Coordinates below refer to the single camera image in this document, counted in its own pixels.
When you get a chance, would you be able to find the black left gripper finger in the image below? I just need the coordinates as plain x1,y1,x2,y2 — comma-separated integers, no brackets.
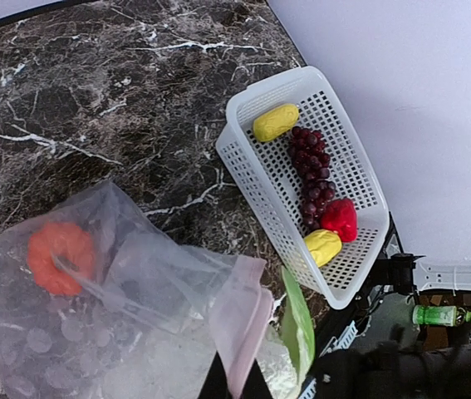
197,353,271,399

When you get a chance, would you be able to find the white cauliflower toy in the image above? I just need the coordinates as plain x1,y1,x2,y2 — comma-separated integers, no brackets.
258,268,316,398

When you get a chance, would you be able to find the clear zip top bag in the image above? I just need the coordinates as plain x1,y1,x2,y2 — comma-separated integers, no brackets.
0,182,273,398

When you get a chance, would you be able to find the orange pumpkin toy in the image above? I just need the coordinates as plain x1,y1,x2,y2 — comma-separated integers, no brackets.
27,222,96,296

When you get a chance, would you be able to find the red bell pepper toy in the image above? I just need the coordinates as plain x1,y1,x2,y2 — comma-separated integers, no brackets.
320,198,357,243

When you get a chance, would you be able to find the white plastic basket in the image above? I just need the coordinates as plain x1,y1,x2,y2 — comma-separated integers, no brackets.
216,66,390,310

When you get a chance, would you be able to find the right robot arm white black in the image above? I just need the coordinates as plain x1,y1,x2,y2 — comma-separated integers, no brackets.
368,254,471,295

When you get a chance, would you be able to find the yellow vegetable toy front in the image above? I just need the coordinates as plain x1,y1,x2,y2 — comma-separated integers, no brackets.
304,229,342,268

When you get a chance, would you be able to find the yellow vegetable toy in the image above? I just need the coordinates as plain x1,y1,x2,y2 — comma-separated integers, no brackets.
253,104,299,142
304,229,342,268

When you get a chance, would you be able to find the green bottle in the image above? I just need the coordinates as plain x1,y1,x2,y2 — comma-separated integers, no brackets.
411,305,471,327

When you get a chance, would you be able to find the dark red grape bunch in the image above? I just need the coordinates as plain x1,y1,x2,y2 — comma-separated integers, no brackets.
287,126,336,231

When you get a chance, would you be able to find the yellow vegetable toy rear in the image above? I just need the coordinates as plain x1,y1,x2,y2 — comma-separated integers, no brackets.
253,104,299,142

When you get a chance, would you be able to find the white slotted cable duct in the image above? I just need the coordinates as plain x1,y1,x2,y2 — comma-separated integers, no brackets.
301,319,359,399

